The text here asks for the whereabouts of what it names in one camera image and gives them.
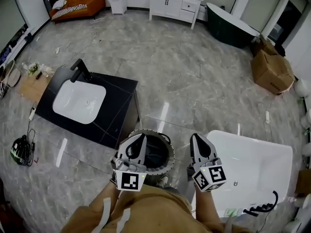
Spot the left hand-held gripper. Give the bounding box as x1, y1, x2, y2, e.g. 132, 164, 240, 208
113, 133, 148, 192

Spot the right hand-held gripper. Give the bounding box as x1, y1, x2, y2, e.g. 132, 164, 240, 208
186, 133, 227, 193

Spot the round grey basket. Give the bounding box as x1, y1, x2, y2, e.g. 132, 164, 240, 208
110, 129, 175, 177

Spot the white bathtub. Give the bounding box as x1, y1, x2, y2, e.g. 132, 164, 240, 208
191, 130, 294, 218

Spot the green cloth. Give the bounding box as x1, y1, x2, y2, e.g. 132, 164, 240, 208
224, 208, 239, 218

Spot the person's right forearm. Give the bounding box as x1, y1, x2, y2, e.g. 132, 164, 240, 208
193, 183, 221, 225

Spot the person's left forearm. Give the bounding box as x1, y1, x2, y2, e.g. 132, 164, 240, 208
60, 178, 122, 233

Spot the dark green bathtub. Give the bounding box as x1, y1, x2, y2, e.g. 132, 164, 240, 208
206, 2, 259, 49

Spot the person's shoe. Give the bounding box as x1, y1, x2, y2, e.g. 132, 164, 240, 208
156, 174, 170, 188

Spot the black vanity with white sink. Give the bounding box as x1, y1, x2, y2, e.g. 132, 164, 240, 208
35, 67, 141, 150

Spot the person's tan jacket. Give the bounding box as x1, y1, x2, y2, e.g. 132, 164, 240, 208
60, 184, 255, 233

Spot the black sink faucet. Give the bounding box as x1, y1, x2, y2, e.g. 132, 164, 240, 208
69, 58, 93, 83

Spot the cardboard box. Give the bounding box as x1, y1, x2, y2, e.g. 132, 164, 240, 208
250, 36, 296, 96

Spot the black green helmet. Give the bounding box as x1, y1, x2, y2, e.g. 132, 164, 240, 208
10, 134, 34, 166

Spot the wooden low table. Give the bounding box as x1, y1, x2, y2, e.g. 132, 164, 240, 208
17, 73, 52, 104

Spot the white flower bouquet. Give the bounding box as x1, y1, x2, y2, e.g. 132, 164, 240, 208
22, 62, 53, 77

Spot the beige tote bag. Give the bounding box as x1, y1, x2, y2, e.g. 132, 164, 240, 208
0, 59, 22, 99

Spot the white drawer cabinet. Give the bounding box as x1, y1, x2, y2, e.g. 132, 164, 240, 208
148, 0, 204, 30

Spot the striped blanket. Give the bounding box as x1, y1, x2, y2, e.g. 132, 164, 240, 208
51, 4, 87, 20

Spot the orange sofa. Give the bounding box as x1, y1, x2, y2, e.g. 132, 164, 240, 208
49, 0, 106, 22

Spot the white pillow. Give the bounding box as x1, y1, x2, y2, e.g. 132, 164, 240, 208
52, 0, 67, 10

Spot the black panel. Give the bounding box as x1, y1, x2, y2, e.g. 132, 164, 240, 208
43, 0, 61, 12

